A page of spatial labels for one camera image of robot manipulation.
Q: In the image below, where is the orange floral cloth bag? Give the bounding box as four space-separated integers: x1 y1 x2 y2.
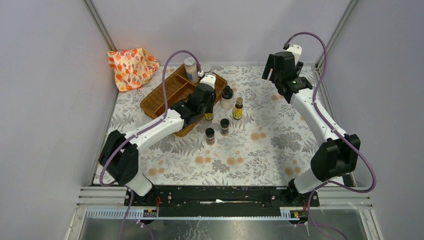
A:
106 47 160 92

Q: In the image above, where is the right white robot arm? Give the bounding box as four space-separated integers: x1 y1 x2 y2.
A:
262 51 361 206

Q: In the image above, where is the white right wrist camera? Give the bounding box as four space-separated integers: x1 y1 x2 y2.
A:
286 44 303 65

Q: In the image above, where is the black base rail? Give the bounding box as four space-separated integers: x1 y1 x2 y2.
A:
124 185 320 218

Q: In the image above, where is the blue label pellet jar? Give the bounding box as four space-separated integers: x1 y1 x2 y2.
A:
201 63 213 75
184 57 199 84

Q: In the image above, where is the floral patterned table mat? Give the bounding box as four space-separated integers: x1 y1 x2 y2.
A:
93 65 345 187

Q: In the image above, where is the dark spice jar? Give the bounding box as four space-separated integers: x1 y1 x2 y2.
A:
205 127 215 146
220 118 230 136

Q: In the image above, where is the brown wicker divided basket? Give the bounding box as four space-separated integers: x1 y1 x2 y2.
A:
139 63 229 138

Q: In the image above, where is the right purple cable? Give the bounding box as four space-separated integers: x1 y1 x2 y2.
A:
284 31 378 239

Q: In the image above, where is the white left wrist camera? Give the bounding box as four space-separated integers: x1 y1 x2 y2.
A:
200 74 217 90

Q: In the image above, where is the yellow label sauce bottle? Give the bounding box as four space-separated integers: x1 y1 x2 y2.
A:
204 112 214 121

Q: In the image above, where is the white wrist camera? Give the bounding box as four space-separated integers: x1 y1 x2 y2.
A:
200 74 217 90
286 44 303 65

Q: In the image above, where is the aluminium frame rail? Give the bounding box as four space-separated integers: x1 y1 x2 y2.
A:
82 0 117 51

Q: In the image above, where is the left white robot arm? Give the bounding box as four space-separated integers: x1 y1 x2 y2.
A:
99 83 216 206

